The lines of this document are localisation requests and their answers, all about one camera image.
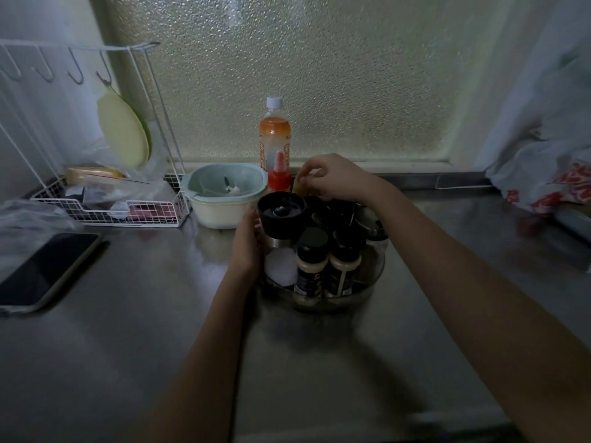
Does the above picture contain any person's left hand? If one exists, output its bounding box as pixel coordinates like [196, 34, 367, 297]
[228, 205, 267, 284]

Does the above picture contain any person's right hand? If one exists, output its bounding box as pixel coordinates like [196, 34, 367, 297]
[294, 153, 387, 208]

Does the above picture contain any black top salt grinder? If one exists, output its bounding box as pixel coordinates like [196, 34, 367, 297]
[256, 191, 308, 289]

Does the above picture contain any steel lid glass jar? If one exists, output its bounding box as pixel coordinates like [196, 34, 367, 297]
[353, 206, 390, 277]

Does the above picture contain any red cap sauce bottle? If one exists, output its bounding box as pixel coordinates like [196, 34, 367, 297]
[267, 151, 292, 194]

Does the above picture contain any clear round turntable tray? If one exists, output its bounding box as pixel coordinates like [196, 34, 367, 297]
[258, 234, 388, 312]

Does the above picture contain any person's left forearm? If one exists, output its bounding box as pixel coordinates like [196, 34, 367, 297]
[138, 267, 259, 443]

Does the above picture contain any person's right forearm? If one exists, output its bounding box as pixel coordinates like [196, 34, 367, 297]
[369, 179, 591, 443]

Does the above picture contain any orange drink bottle white cap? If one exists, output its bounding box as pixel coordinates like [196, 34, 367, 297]
[258, 96, 292, 174]

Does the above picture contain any teal and white bowl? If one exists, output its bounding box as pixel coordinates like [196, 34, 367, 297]
[180, 162, 268, 230]

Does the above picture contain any small pink packet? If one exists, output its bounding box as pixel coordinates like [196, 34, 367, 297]
[129, 203, 163, 222]

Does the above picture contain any frosted glass window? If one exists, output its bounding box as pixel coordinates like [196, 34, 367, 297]
[87, 0, 550, 169]

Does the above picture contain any pale yellow round plate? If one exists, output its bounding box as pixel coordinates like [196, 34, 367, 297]
[97, 85, 152, 170]

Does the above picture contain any yellow packet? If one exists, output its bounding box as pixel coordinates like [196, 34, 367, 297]
[64, 166, 126, 185]

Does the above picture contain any white plastic bag red print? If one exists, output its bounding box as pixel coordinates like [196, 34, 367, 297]
[484, 41, 591, 215]

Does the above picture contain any black smartphone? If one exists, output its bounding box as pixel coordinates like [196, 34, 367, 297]
[0, 231, 103, 317]

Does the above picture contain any large clear plastic bag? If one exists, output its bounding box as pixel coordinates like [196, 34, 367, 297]
[0, 198, 84, 282]

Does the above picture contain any grey metal container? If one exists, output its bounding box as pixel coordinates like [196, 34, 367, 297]
[553, 205, 591, 236]

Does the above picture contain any white wire rack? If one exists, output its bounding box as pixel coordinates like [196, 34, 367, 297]
[0, 39, 193, 228]

